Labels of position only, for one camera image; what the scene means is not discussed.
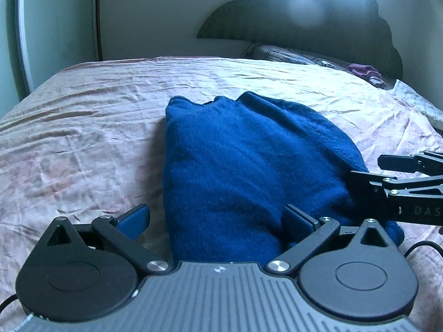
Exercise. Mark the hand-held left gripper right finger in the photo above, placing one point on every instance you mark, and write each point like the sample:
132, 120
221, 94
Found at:
299, 226

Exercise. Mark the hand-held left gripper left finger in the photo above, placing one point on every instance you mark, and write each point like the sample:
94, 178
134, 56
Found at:
133, 221

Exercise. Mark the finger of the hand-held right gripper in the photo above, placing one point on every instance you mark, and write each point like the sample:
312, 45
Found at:
398, 162
367, 183

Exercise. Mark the blue knit sweater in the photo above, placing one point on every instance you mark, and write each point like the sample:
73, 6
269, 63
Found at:
249, 166

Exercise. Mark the white patterned cloth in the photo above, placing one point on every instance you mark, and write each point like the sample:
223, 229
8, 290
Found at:
420, 103

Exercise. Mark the purple cloth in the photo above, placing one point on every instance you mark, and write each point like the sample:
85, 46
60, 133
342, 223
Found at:
365, 71

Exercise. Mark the pink bed sheet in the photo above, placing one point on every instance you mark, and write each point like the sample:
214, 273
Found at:
86, 128

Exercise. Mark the patterned pillow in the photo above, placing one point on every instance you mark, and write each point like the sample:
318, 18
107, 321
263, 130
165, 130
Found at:
294, 53

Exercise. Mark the dark cloud-shaped headboard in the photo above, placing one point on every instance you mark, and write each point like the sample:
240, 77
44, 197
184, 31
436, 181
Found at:
311, 17

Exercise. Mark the glass wardrobe sliding door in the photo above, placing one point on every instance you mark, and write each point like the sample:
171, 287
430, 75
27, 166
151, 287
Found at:
41, 24

